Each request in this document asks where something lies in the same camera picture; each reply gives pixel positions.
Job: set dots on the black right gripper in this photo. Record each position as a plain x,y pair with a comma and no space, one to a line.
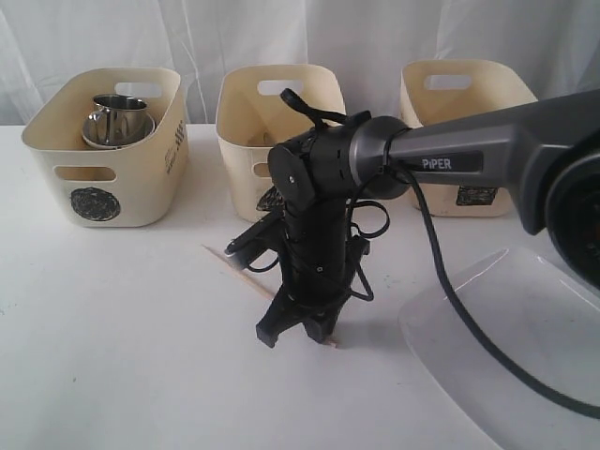
317,274

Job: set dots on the white rectangular plate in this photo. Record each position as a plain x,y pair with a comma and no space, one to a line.
543,318

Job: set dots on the stainless steel mug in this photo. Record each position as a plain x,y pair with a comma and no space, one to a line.
108,129
131,108

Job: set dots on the white ceramic bowl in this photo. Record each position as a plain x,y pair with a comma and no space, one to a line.
148,127

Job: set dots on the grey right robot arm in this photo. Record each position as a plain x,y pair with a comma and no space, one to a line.
544,153

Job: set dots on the cream bin with triangle mark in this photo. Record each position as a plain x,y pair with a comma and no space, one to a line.
251,119

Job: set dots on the cream bin with circle mark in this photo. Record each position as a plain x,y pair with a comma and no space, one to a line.
126,187

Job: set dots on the cream bin with square mark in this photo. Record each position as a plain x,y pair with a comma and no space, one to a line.
435,91

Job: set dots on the white curtain backdrop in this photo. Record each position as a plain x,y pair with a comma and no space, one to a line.
552,45

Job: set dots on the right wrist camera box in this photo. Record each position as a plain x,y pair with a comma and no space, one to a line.
250,245

